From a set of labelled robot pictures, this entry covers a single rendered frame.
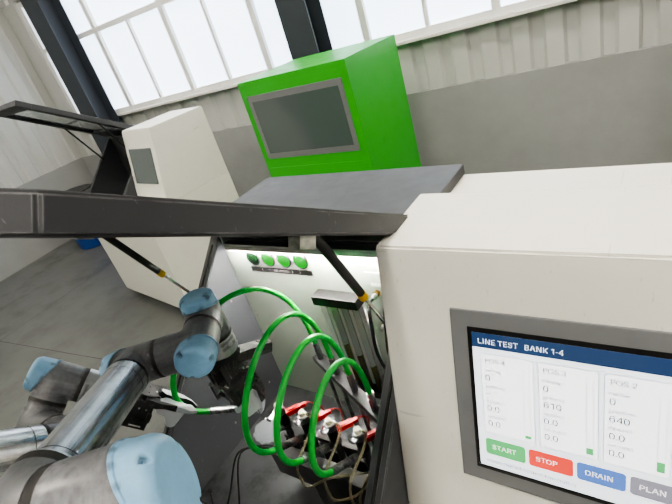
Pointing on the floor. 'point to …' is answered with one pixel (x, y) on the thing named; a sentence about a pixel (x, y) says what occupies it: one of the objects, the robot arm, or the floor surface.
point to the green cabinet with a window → (334, 112)
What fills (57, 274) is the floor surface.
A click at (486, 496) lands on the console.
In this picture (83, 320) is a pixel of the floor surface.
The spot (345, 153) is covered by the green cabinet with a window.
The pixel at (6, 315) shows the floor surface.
